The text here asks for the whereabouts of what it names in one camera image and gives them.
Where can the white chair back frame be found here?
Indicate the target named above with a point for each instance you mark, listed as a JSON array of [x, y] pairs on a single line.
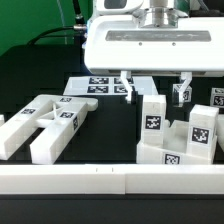
[[60, 117]]

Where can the white marker base plate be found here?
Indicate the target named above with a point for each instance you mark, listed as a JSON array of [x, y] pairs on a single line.
[[111, 85]]

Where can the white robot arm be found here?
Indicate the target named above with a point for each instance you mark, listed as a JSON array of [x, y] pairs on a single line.
[[162, 14]]

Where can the white front barrier rail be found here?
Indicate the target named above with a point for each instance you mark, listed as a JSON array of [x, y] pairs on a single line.
[[111, 179]]

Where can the white part edge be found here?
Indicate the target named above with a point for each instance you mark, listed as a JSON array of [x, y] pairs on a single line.
[[2, 120], [220, 131]]

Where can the white part left edge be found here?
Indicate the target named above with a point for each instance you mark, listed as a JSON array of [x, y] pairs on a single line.
[[2, 120]]

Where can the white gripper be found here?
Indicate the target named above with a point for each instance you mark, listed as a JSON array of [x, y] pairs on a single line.
[[116, 44]]

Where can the white part right edge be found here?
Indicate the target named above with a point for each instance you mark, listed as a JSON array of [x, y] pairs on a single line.
[[220, 131]]

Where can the white chair seat part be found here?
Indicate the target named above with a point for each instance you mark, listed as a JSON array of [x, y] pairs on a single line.
[[174, 149]]

